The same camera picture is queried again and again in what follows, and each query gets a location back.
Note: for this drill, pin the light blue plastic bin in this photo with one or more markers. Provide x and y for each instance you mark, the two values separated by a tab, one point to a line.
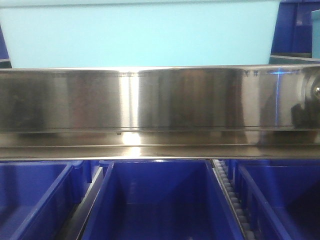
133	33

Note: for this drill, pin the blue bin lower centre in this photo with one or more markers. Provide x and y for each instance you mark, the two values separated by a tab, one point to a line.
161	200

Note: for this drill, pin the white roller track right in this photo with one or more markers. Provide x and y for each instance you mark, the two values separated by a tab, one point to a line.
232	199

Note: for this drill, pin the steel lane divider lower left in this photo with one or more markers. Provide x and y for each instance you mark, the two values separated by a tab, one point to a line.
76	222

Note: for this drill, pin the blue bin lower right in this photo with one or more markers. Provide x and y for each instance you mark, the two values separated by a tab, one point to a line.
281	199

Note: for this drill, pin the blue bin lower left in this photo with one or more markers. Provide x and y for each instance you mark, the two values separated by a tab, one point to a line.
36	198

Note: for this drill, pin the blue bin upper right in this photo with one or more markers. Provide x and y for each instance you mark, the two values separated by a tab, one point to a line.
293	35

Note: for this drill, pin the blue bin upper left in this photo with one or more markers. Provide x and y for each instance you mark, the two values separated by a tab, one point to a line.
5	62

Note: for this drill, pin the stainless steel shelf front rail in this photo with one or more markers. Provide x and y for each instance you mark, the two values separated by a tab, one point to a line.
199	112

